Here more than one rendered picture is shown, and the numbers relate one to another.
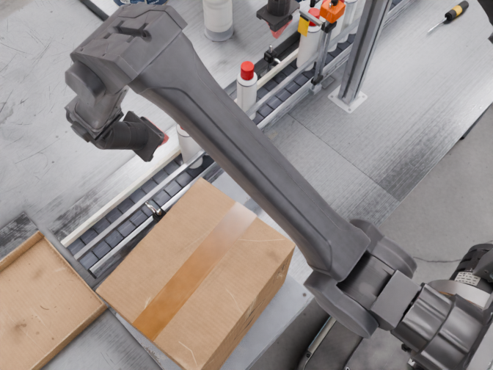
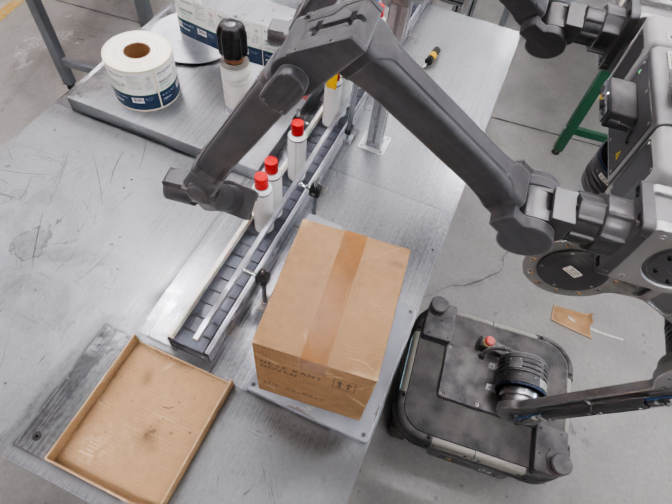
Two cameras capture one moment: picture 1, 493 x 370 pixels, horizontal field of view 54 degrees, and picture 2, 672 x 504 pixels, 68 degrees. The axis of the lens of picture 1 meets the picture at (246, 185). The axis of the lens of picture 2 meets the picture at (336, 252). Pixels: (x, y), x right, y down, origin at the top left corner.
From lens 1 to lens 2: 34 cm
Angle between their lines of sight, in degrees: 15
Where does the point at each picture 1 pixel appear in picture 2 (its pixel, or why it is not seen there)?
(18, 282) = (129, 392)
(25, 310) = (148, 417)
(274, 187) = (465, 133)
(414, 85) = not seen: hidden behind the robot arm
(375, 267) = (538, 191)
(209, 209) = (324, 243)
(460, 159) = not seen: hidden behind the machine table
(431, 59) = not seen: hidden behind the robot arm
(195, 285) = (341, 307)
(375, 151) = (416, 180)
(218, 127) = (422, 88)
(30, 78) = (58, 196)
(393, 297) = (563, 205)
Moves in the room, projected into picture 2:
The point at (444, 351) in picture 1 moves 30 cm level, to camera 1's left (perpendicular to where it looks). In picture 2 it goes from (617, 226) to (411, 285)
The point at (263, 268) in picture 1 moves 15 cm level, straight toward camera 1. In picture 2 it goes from (392, 276) to (414, 344)
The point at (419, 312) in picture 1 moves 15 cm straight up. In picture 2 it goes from (587, 207) to (657, 121)
